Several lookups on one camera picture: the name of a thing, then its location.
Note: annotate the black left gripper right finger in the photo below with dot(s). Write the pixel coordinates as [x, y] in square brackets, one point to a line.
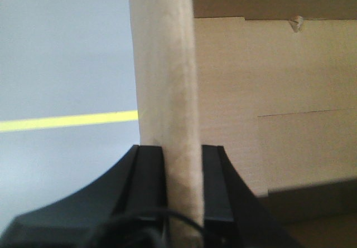
[232, 211]

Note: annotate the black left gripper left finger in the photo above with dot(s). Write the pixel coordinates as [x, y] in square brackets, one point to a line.
[135, 182]

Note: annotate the brown EcoFlow cardboard box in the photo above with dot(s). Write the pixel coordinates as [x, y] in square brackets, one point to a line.
[272, 81]

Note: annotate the yellow floor tape line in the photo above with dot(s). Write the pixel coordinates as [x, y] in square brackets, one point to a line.
[68, 121]

